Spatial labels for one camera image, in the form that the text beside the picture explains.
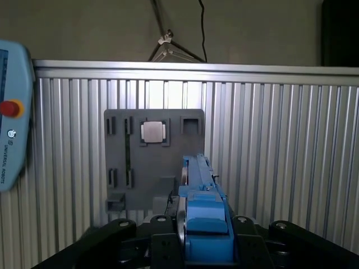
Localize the pale blue teach pendant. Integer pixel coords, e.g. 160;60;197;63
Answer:
0;39;36;194

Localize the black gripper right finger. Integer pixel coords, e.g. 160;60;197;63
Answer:
232;215;359;269

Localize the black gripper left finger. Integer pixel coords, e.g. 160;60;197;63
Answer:
30;214;185;269

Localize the silver CPU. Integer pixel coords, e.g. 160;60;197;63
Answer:
140;120;167;145

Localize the grey parts rack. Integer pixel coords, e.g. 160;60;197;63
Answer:
103;108;207;214

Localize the thin black cable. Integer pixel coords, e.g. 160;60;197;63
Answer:
197;0;209;63

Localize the hard disk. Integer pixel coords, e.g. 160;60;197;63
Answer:
177;152;240;269

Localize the tripod with white joint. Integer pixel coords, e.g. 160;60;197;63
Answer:
148;0;207;64

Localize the dark panel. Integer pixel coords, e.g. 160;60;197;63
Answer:
321;0;359;68

